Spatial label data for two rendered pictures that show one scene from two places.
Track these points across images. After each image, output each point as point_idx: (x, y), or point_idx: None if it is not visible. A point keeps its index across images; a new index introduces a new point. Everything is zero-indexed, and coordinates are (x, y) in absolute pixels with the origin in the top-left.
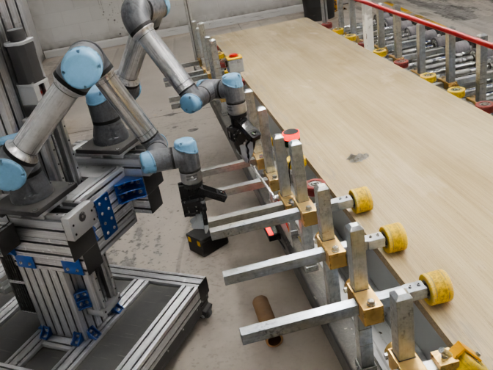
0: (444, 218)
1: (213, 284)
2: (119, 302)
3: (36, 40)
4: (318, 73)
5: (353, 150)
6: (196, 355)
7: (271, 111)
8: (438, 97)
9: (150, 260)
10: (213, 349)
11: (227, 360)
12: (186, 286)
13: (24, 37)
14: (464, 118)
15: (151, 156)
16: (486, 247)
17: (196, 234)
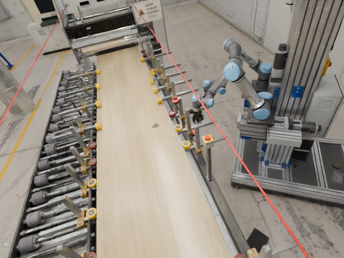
0: (141, 101)
1: (238, 207)
2: (263, 163)
3: None
4: (161, 255)
5: (155, 131)
6: (230, 167)
7: (194, 176)
8: (104, 175)
9: (289, 233)
10: (224, 170)
11: (217, 166)
12: (238, 171)
13: (278, 48)
14: (107, 150)
15: (216, 79)
16: (137, 93)
17: (260, 235)
